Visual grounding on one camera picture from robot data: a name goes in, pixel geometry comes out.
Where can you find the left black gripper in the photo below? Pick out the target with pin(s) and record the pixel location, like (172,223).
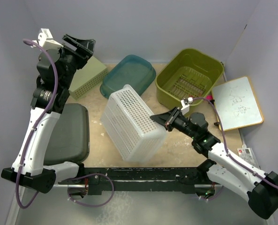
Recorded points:
(84,49)

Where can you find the clear plastic ruler card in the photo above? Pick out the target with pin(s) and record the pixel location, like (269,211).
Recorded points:
(247,155)

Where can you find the grey plastic tub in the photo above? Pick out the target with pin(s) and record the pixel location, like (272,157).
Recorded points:
(70,139)

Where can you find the teal plastic tub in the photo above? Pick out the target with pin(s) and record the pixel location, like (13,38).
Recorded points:
(132,70)

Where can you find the pale green perforated basket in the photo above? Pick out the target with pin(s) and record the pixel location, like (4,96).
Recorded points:
(87,78)

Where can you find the large olive green container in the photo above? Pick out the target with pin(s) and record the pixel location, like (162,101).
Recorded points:
(191,73)

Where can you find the white perforated basket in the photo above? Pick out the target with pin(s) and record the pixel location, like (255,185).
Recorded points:
(126,119)

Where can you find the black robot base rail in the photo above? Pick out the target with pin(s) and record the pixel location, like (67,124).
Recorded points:
(187,180)

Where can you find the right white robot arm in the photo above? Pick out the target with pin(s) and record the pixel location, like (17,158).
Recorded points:
(257,187)

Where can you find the small whiteboard orange frame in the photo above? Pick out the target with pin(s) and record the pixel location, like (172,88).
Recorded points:
(236,104)

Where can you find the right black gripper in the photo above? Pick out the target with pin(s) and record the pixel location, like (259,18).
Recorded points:
(167,119)

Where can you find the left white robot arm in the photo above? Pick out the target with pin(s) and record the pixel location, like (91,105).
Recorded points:
(48,101)

